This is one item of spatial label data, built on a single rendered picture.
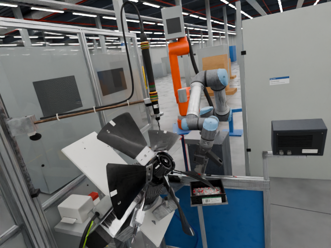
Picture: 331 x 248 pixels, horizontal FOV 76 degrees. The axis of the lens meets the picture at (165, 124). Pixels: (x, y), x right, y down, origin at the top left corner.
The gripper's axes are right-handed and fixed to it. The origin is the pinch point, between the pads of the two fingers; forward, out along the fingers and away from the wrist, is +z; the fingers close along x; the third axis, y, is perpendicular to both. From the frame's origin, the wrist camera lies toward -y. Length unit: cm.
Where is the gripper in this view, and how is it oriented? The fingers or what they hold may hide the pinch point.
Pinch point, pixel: (202, 175)
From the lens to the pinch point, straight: 132.3
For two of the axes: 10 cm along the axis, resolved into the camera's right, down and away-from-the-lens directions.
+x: -3.5, 3.1, -8.8
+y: -9.3, -2.4, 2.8
